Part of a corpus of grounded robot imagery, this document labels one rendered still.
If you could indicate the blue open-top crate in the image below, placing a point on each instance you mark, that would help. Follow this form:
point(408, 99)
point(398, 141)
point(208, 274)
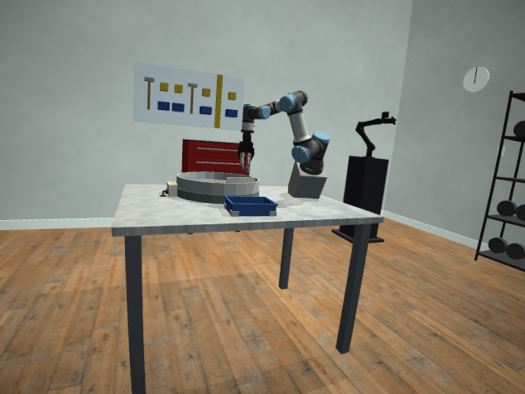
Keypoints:
point(250, 206)

